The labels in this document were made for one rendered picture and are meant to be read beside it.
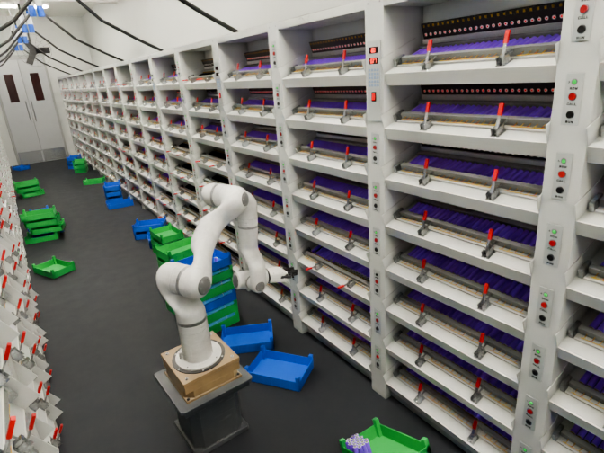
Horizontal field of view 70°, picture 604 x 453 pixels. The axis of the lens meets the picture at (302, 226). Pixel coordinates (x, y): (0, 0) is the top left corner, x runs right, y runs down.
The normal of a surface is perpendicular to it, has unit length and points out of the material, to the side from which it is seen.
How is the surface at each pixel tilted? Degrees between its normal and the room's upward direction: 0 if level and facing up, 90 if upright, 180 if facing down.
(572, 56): 90
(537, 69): 111
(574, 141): 90
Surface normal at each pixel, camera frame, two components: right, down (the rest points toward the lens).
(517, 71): -0.75, 0.56
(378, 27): -0.83, 0.25
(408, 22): 0.56, 0.25
